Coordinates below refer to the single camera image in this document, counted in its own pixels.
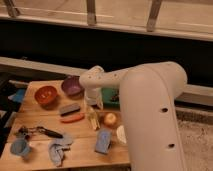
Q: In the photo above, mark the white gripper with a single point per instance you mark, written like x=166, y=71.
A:
x=93, y=97

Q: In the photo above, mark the yellow banana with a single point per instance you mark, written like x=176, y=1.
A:
x=94, y=119

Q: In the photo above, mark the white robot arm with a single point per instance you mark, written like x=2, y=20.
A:
x=146, y=95

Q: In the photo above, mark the white paper cup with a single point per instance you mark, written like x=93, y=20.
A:
x=120, y=132

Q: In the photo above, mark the green plastic tray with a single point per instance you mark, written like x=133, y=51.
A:
x=110, y=97

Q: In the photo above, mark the orange round fruit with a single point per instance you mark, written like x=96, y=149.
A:
x=110, y=119

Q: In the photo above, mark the orange carrot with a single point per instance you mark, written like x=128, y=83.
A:
x=72, y=118

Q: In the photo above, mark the grey blue eraser block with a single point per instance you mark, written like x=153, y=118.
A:
x=69, y=108

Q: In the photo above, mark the purple bowl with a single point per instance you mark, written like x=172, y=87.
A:
x=71, y=86

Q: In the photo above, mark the blue sponge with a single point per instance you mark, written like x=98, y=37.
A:
x=103, y=141

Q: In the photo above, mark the orange bowl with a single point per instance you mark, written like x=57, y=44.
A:
x=46, y=95

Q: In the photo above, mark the blue crumpled cloth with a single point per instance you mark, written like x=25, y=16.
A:
x=57, y=147

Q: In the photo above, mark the blue object beside table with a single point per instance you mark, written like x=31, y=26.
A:
x=18, y=96

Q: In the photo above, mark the black handled peeler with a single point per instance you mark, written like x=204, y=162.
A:
x=27, y=132

